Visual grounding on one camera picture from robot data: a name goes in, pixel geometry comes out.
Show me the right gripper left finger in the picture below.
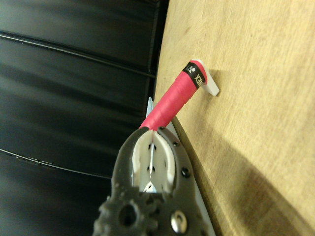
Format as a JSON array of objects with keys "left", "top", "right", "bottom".
[{"left": 93, "top": 127, "right": 163, "bottom": 236}]

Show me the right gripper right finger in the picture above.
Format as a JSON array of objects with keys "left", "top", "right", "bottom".
[{"left": 156, "top": 126, "right": 210, "bottom": 236}]

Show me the white scoop with red handle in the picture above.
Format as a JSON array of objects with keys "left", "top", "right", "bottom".
[{"left": 139, "top": 59, "right": 221, "bottom": 131}]

